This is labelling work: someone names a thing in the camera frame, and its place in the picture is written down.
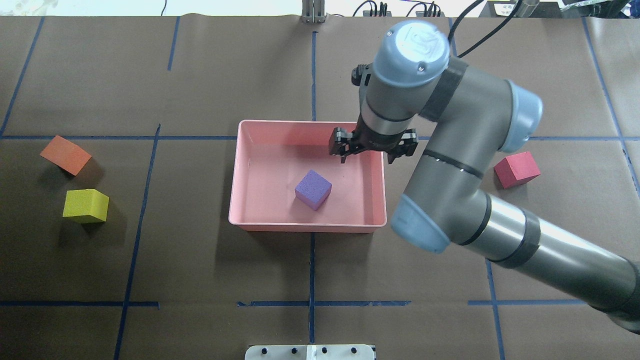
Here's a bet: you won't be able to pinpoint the pink plastic bin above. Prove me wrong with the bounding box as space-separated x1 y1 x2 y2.
228 120 387 234

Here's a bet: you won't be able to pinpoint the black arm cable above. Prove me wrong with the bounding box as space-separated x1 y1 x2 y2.
447 0 526 59

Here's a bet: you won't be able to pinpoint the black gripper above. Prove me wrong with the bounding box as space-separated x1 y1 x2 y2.
328 127 418 165

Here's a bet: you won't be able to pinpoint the orange foam block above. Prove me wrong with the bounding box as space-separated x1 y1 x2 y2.
39 135 93 176

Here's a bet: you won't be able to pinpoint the red foam block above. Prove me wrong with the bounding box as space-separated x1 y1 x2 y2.
493 152 541 189

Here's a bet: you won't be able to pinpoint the purple foam block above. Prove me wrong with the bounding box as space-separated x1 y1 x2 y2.
294 170 333 211

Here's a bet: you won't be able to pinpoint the aluminium frame post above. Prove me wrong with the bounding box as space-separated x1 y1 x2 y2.
301 0 327 24

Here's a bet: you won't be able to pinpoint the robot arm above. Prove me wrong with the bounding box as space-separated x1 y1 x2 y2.
328 19 640 334

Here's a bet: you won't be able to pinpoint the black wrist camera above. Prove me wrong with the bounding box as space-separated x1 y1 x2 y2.
350 63 371 87

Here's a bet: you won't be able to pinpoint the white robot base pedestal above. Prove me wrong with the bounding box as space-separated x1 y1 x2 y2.
244 344 377 360

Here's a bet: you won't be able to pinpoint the black cable plugs left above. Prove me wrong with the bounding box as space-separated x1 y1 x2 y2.
352 0 392 18

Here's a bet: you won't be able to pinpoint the black cable plugs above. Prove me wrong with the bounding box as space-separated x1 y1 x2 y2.
352 0 392 18
405 0 444 18

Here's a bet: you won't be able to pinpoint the black cable plugs right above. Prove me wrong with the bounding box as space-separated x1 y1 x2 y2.
405 0 444 18

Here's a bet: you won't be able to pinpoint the yellow foam block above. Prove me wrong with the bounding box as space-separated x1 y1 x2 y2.
62 189 110 224

